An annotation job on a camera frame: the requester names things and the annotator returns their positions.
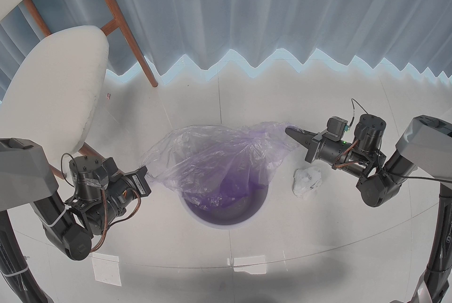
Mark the white trash bin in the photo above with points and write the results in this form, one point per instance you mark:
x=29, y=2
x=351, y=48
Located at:
x=226, y=226

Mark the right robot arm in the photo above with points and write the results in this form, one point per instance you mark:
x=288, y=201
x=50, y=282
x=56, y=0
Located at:
x=420, y=142

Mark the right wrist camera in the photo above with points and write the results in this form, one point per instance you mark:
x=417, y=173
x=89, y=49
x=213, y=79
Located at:
x=337, y=127

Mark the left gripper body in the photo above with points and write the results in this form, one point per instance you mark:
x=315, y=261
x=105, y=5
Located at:
x=134, y=185

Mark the white cushioned wooden chair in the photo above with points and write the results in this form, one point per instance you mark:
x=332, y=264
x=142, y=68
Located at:
x=53, y=90

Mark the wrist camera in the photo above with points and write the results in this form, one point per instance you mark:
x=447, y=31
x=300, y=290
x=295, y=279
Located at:
x=337, y=127
x=109, y=169

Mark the purple plastic bag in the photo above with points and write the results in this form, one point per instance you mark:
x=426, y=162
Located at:
x=212, y=150

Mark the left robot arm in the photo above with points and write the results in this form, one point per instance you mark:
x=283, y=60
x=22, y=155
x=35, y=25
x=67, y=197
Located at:
x=24, y=167

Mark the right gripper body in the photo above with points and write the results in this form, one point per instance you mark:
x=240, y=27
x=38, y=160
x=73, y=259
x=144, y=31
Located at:
x=335, y=151

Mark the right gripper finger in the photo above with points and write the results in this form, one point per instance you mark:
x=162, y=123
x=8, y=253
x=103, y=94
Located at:
x=305, y=135
x=302, y=143

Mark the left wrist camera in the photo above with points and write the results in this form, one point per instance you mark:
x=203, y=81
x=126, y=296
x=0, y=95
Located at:
x=109, y=169

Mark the crumpled white paper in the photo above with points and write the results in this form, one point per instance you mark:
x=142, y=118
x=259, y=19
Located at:
x=305, y=181

